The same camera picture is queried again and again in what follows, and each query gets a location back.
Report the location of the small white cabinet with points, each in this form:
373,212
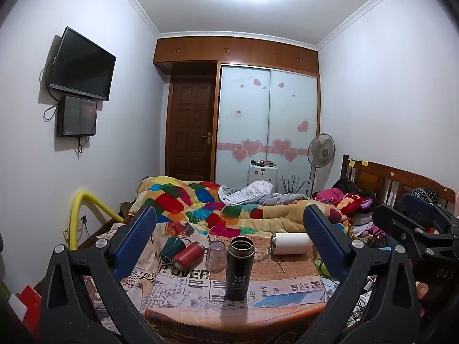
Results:
263,175

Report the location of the pink cloth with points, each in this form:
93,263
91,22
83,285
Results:
328,195

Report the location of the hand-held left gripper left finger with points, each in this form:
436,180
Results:
138,236

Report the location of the purple pink clothes pile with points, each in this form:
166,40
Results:
369,225

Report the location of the small black monitor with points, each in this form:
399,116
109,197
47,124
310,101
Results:
76,116

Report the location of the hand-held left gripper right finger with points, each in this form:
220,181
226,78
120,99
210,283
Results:
322,237

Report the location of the dark dried twigs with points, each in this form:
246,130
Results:
292,184

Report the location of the standing electric fan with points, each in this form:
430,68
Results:
321,150

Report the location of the dark polka dot bag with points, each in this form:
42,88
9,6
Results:
421,200

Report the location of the clear glass cup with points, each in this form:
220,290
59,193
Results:
216,256

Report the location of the red box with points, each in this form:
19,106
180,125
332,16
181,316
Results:
30,308

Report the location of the wooden overhead cabinets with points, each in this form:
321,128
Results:
236,51

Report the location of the red plush toy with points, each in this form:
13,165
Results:
353,202

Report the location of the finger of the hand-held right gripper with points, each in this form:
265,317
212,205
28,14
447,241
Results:
398,222
446,218

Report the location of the yellow foam pipe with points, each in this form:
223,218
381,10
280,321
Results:
77,218

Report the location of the grey crumpled cloth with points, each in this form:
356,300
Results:
251,195

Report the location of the dark green cup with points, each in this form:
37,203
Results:
172,249

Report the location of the clear glass dish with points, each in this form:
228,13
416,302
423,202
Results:
261,254

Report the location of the wooden table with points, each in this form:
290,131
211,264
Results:
233,324

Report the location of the person's right hand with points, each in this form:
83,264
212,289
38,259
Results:
423,291

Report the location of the frosted sliding wardrobe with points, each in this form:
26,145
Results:
269,114

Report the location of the newspaper print tablecloth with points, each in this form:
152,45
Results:
287,276

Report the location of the wall socket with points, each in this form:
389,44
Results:
84,219

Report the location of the black bag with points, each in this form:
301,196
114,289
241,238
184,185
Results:
348,185

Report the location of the red steel cup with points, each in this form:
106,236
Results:
188,256

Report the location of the white steel cup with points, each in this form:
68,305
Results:
292,243

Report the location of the colourful patchwork blanket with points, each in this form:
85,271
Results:
172,200

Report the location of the black steel thermos flask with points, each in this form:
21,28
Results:
238,268

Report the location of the wooden bed headboard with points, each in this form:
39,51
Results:
387,175

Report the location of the wall mounted black television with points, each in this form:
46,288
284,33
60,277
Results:
82,66

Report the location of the brown wooden door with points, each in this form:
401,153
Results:
190,125

